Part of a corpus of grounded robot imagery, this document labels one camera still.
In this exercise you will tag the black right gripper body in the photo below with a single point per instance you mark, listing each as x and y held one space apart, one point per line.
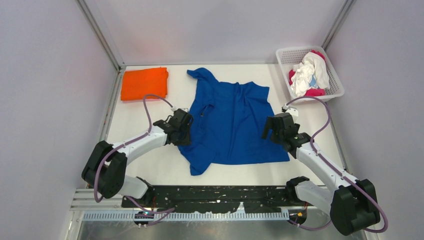
276 136

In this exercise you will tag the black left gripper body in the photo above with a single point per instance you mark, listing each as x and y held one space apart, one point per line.
184 139

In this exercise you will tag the blue panda print t-shirt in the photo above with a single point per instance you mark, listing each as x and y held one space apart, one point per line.
228 123

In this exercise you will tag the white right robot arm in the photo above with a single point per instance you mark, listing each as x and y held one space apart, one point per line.
350 203

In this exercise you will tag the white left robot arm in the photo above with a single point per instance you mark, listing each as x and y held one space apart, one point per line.
106 167

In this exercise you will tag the pink crumpled t-shirt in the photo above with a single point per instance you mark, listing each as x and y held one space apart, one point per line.
314 92

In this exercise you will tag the folded orange t-shirt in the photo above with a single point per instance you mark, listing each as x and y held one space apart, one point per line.
138 83

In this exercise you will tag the white plastic laundry basket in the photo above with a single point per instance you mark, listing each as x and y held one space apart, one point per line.
307 71

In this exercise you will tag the white crumpled t-shirt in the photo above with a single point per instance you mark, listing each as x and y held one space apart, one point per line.
309 74

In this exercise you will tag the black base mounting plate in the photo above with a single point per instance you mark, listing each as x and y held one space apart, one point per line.
217 199

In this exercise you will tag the white slotted cable duct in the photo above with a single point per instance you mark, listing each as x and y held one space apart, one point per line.
239 215

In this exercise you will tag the aluminium frame rail left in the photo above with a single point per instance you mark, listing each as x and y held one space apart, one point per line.
95 19

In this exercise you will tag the aluminium frame rail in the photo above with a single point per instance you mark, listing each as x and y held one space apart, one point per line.
95 19
338 23

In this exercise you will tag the aluminium frame rail right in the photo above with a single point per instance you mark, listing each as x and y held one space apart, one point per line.
338 23

